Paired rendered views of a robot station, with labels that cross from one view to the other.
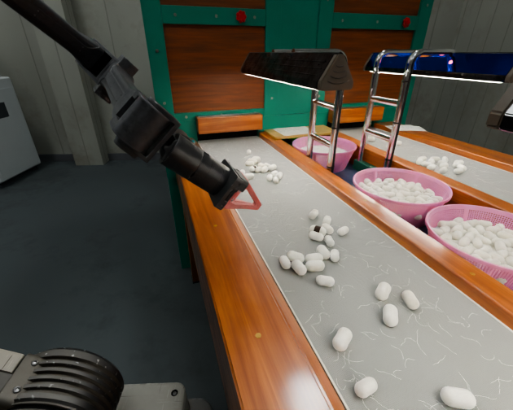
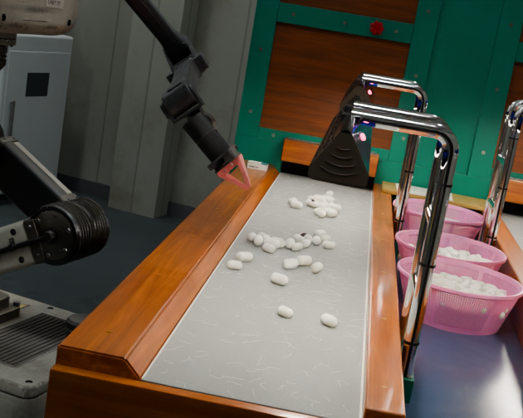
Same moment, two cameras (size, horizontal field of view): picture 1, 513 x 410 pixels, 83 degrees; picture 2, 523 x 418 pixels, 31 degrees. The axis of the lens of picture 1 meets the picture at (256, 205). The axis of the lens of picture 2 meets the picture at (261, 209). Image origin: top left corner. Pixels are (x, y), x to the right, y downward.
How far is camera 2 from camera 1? 1.69 m
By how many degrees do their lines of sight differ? 27
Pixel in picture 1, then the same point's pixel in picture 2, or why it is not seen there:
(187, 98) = (282, 111)
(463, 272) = (378, 269)
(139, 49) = not seen: hidden behind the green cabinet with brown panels
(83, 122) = (150, 133)
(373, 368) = (250, 269)
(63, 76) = (151, 52)
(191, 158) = (202, 128)
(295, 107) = not seen: hidden behind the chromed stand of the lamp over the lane
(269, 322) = (205, 236)
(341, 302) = (268, 257)
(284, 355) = (200, 242)
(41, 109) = (94, 96)
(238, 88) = not seen: hidden behind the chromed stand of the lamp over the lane
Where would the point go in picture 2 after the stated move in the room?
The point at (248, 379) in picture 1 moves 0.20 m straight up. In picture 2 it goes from (173, 239) to (188, 143)
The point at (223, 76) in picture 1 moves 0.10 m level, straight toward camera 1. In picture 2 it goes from (338, 94) to (329, 94)
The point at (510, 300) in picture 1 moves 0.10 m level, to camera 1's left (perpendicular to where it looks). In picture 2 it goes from (383, 280) to (336, 267)
